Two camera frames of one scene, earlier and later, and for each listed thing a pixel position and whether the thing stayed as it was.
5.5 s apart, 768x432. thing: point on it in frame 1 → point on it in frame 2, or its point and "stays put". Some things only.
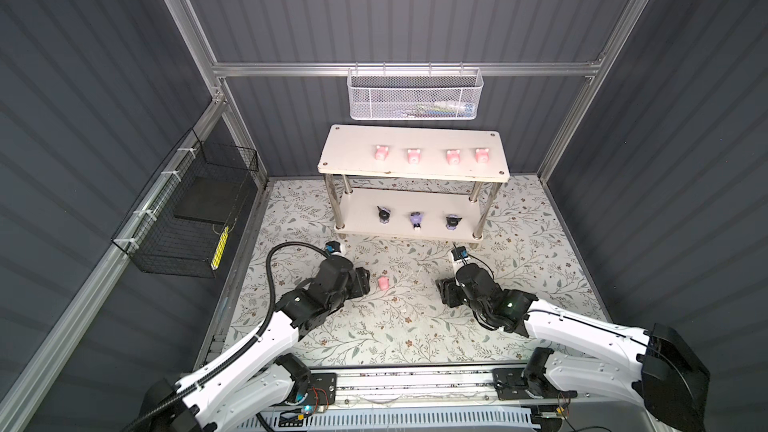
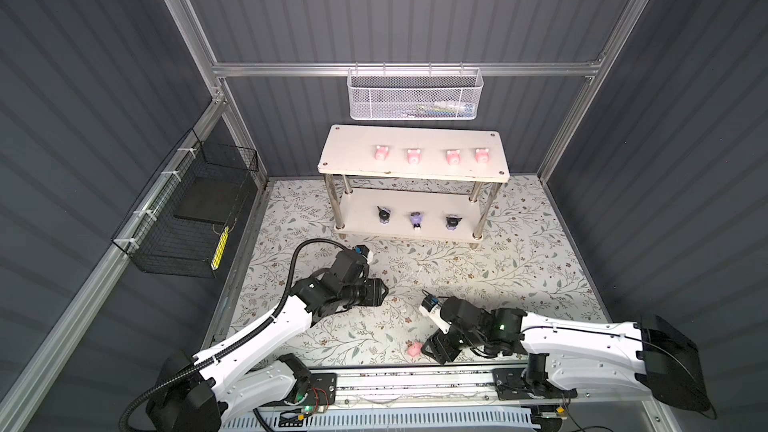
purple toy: (415, 219) stays put
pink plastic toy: (482, 155) stays put
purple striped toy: (452, 222) stays put
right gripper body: (454, 295) → (447, 344)
